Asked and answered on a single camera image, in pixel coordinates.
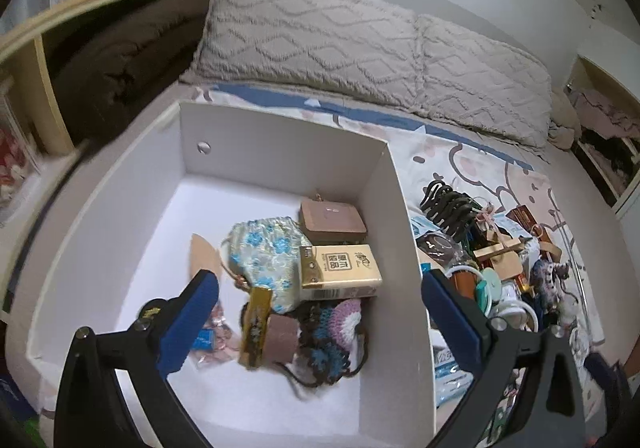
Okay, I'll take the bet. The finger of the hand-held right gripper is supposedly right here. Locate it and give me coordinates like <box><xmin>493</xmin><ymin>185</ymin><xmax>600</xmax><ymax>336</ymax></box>
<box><xmin>584</xmin><ymin>353</ymin><xmax>633</xmax><ymax>429</ymax></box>

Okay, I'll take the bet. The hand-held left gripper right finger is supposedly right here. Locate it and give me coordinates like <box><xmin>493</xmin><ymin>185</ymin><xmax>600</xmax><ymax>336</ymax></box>
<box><xmin>421</xmin><ymin>270</ymin><xmax>586</xmax><ymax>448</ymax></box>

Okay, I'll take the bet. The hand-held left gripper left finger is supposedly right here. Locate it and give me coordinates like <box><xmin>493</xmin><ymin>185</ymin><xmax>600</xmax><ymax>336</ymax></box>
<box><xmin>55</xmin><ymin>269</ymin><xmax>221</xmax><ymax>448</ymax></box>

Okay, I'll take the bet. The small pink clear packet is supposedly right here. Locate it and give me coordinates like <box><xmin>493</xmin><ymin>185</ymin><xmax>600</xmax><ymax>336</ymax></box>
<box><xmin>192</xmin><ymin>305</ymin><xmax>242</xmax><ymax>372</ymax></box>

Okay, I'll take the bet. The gold metal case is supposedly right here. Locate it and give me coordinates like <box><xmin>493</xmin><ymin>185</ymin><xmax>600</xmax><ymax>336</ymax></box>
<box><xmin>239</xmin><ymin>287</ymin><xmax>274</xmax><ymax>370</ymax></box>

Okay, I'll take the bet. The tan leather piece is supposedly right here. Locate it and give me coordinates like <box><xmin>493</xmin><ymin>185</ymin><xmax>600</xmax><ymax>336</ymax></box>
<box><xmin>190</xmin><ymin>234</ymin><xmax>224</xmax><ymax>279</ymax></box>

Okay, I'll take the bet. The brown tape roll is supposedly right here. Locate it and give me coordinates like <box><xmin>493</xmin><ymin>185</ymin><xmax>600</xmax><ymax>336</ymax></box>
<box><xmin>262</xmin><ymin>315</ymin><xmax>302</xmax><ymax>362</ymax></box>

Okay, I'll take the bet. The blue floral drawstring pouch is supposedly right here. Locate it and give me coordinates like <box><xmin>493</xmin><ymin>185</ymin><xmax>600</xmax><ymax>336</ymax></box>
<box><xmin>222</xmin><ymin>217</ymin><xmax>314</xmax><ymax>315</ymax></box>

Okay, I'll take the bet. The white cardboard box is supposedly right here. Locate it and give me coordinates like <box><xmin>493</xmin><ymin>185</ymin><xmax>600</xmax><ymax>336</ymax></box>
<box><xmin>10</xmin><ymin>100</ymin><xmax>437</xmax><ymax>448</ymax></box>

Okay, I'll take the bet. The yellow tissue pack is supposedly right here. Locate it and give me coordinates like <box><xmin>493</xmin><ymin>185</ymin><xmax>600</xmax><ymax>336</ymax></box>
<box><xmin>299</xmin><ymin>244</ymin><xmax>384</xmax><ymax>302</ymax></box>

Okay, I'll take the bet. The brown square case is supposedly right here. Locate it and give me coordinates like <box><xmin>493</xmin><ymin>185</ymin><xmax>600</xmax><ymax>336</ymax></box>
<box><xmin>300</xmin><ymin>200</ymin><xmax>369</xmax><ymax>247</ymax></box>

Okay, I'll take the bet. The blue and white mask packet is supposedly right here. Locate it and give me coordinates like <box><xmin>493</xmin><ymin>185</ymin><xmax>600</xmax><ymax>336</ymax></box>
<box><xmin>431</xmin><ymin>343</ymin><xmax>474</xmax><ymax>406</ymax></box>

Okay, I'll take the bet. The teal plastic case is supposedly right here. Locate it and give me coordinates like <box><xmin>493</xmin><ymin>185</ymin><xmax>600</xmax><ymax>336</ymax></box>
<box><xmin>472</xmin><ymin>273</ymin><xmax>502</xmax><ymax>305</ymax></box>

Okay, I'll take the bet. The wooden clip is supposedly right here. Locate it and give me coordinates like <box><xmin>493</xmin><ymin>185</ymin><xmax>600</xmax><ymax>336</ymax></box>
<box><xmin>472</xmin><ymin>238</ymin><xmax>527</xmax><ymax>279</ymax></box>

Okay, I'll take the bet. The thin metal rod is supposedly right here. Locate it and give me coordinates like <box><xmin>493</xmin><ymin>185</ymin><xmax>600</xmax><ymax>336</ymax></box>
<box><xmin>559</xmin><ymin>222</ymin><xmax>594</xmax><ymax>345</ymax></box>

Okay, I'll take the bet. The black hair claw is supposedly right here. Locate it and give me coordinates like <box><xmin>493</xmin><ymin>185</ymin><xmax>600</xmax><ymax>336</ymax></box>
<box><xmin>419</xmin><ymin>180</ymin><xmax>477</xmax><ymax>239</ymax></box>

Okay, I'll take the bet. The small red packet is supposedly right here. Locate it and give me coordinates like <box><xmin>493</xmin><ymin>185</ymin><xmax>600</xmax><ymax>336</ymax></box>
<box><xmin>505</xmin><ymin>208</ymin><xmax>539</xmax><ymax>235</ymax></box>

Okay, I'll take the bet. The brown leather holder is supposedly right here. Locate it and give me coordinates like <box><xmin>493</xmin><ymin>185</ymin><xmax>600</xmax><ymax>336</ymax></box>
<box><xmin>532</xmin><ymin>223</ymin><xmax>567</xmax><ymax>259</ymax></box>

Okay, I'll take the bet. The printed blanket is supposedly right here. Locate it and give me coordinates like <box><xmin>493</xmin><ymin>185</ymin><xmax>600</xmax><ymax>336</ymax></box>
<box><xmin>200</xmin><ymin>82</ymin><xmax>601</xmax><ymax>448</ymax></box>

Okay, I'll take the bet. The beige plush cushion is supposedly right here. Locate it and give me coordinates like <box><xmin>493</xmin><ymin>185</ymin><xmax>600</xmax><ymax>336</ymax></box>
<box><xmin>546</xmin><ymin>92</ymin><xmax>582</xmax><ymax>152</ymax></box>

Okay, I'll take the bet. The pile of clothes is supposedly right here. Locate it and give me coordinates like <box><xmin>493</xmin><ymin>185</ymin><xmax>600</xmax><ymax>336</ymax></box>
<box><xmin>569</xmin><ymin>86</ymin><xmax>640</xmax><ymax>141</ymax></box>

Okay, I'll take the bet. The brown blanket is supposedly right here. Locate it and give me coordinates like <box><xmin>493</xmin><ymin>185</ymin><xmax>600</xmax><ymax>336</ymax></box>
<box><xmin>45</xmin><ymin>0</ymin><xmax>214</xmax><ymax>149</ymax></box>

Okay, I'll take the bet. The wooden shelf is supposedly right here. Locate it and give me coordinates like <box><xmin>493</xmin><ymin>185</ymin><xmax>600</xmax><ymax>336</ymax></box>
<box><xmin>0</xmin><ymin>0</ymin><xmax>212</xmax><ymax>159</ymax></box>

